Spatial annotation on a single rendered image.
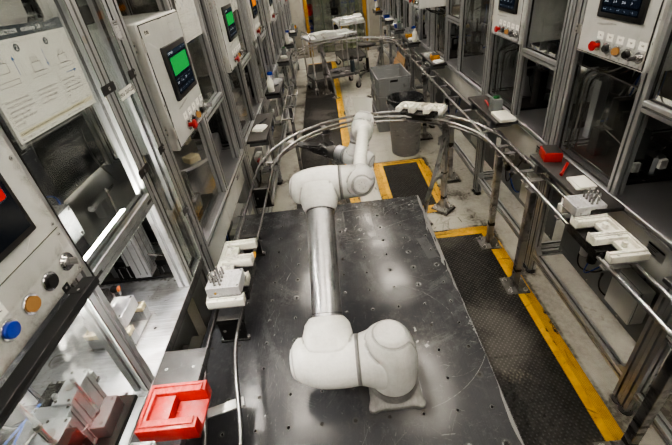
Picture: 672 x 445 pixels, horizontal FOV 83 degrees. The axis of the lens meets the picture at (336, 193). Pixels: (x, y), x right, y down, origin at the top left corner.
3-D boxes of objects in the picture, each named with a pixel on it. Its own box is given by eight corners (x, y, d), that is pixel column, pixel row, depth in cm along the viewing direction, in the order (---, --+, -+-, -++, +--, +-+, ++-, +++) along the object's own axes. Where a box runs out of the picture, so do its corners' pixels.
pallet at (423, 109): (395, 118, 297) (395, 106, 292) (402, 112, 307) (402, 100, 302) (442, 123, 280) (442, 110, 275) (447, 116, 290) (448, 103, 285)
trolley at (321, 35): (316, 97, 621) (307, 35, 570) (306, 89, 666) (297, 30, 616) (365, 86, 642) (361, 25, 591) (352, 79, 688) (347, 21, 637)
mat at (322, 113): (363, 217, 325) (363, 216, 324) (295, 225, 326) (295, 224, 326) (335, 61, 822) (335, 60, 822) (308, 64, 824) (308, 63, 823)
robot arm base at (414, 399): (412, 347, 139) (412, 337, 136) (427, 408, 120) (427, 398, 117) (362, 352, 139) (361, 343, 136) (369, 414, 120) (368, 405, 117)
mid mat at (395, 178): (451, 210, 320) (451, 209, 319) (386, 218, 321) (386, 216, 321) (423, 157, 405) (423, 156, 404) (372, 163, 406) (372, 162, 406)
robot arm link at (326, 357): (361, 389, 110) (286, 395, 111) (362, 385, 125) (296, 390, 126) (340, 155, 140) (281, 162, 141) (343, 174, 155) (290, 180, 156)
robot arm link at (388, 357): (422, 396, 118) (423, 352, 106) (364, 401, 118) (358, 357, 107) (412, 350, 131) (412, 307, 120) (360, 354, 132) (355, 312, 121)
